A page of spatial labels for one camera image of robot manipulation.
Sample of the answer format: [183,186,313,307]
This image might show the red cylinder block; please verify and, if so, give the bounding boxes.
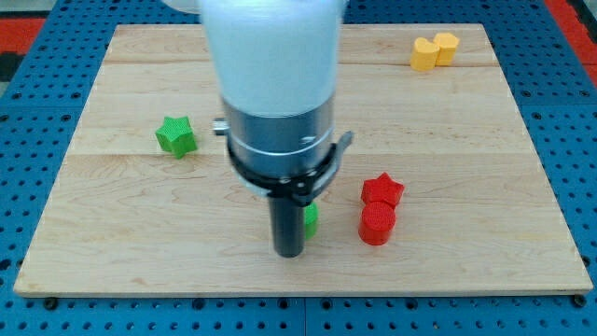
[358,202,396,245]

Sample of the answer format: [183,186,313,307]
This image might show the wooden board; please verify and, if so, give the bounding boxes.
[14,23,593,298]

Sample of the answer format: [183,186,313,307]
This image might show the red star block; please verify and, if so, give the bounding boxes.
[361,173,405,209]

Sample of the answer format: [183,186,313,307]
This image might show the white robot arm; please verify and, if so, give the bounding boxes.
[164,0,354,258]

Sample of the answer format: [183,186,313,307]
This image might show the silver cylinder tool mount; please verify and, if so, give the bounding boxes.
[213,99,354,207]

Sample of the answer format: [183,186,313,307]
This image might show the yellow hexagon block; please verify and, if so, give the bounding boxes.
[433,32,460,66]

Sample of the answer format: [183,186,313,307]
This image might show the green cylinder block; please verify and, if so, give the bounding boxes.
[304,202,319,240]

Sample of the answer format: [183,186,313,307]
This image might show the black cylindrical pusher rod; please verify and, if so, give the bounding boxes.
[268,198,306,258]

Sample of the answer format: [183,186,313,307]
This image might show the yellow heart block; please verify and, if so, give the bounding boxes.
[410,37,440,72]

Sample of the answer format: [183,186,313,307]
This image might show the green star block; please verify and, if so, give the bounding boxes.
[155,117,198,159]

